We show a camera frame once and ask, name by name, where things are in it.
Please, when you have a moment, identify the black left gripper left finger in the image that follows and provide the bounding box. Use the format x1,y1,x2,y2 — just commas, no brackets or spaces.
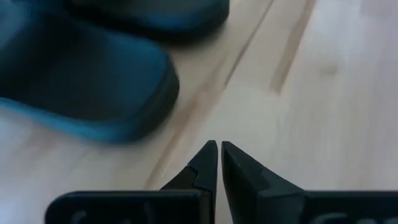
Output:
45,139,218,224

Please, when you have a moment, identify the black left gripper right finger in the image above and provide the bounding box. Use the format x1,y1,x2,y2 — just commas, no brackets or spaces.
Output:
221,141,398,224

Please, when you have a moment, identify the black rubber slide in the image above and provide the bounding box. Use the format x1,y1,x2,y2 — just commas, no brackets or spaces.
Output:
0,0,180,145
65,0,231,42

